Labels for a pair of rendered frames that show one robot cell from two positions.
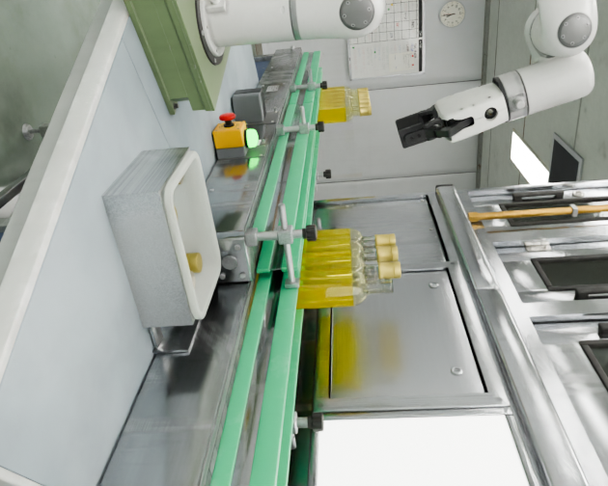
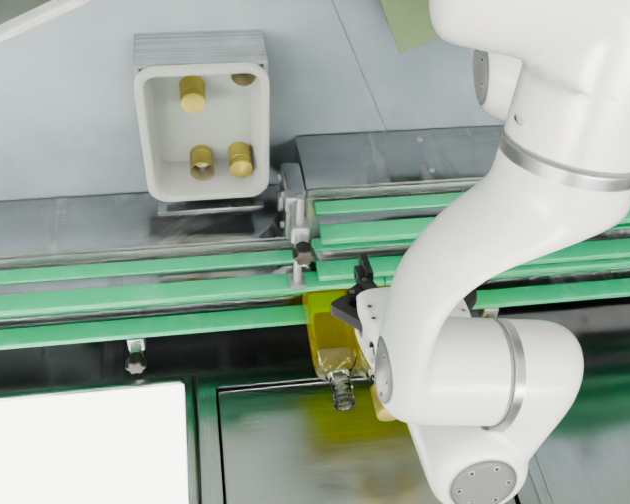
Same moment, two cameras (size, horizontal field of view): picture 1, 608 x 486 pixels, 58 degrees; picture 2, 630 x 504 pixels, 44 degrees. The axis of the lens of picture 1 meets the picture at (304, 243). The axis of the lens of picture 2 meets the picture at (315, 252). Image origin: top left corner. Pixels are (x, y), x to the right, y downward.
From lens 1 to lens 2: 0.98 m
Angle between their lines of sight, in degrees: 58
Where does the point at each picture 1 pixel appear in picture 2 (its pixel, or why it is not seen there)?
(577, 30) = (379, 373)
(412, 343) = (326, 478)
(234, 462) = (24, 282)
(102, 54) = not seen: outside the picture
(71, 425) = not seen: outside the picture
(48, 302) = (0, 65)
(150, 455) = (26, 221)
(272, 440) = (43, 303)
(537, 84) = not seen: hidden behind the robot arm
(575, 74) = (426, 448)
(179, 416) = (69, 228)
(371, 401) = (210, 431)
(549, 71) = not seen: hidden behind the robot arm
